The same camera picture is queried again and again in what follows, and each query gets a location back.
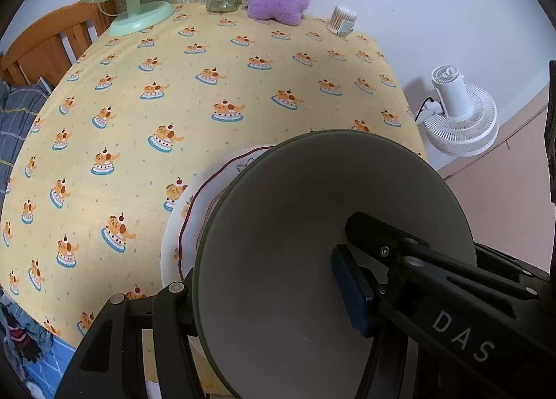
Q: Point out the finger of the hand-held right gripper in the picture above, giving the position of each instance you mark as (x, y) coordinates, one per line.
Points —
(499, 262)
(373, 238)

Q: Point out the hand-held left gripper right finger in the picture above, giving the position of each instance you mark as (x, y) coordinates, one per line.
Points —
(349, 290)

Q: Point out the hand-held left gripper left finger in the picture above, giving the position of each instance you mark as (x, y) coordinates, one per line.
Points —
(173, 308)

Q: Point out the cream round floral plate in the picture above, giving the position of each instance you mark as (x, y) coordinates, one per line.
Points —
(170, 251)

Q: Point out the beige floral ceramic bowl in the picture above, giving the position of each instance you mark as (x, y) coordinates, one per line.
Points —
(282, 251)

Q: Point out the white red-rimmed plate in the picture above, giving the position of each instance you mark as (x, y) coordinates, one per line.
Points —
(191, 229)

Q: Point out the beige cabinet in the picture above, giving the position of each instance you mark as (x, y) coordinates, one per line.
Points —
(499, 208)

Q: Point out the blue checked bed sheet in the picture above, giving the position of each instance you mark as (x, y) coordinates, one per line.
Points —
(47, 368)

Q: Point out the white desk fan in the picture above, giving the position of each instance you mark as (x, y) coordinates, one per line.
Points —
(460, 121)

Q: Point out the pile of dark clothes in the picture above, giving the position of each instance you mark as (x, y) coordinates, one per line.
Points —
(21, 338)

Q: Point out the cotton swab container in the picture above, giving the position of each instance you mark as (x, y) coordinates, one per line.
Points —
(341, 21)

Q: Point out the yellow cake-print tablecloth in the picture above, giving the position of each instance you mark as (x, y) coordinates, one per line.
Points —
(217, 69)

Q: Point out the grey plaid pillow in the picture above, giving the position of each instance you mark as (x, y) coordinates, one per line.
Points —
(17, 121)

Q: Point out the wooden bed headboard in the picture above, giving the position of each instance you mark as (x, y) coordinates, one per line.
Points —
(43, 43)

